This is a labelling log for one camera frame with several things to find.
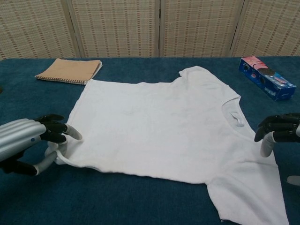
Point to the blue cookie box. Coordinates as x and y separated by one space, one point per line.
269 79

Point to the brown spiral notebook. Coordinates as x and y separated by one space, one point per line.
68 70

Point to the blue table cover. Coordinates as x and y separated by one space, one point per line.
140 72

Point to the beige woven folding screen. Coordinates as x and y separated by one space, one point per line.
117 28

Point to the white T-shirt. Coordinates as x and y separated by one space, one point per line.
152 129

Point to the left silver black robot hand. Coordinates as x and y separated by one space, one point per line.
18 136

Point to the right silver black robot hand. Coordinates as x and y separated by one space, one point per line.
281 129

